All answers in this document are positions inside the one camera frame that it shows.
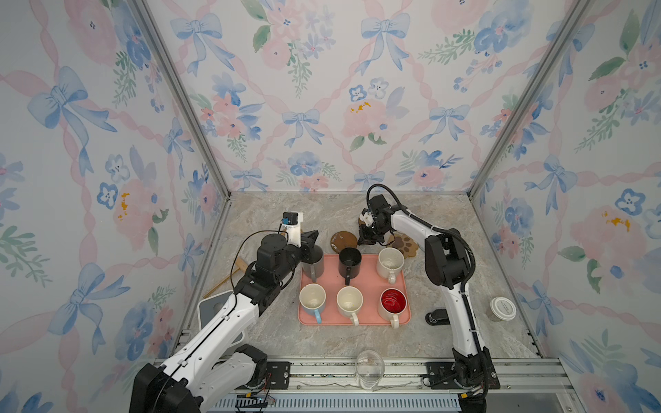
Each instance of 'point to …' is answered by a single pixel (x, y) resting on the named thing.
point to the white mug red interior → (392, 302)
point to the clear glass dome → (369, 369)
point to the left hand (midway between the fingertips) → (317, 230)
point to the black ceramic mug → (349, 259)
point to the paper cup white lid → (503, 308)
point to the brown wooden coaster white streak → (342, 240)
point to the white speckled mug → (391, 261)
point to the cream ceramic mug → (349, 302)
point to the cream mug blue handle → (312, 298)
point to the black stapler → (438, 317)
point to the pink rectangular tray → (368, 281)
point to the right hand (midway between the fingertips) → (358, 240)
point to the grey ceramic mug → (314, 269)
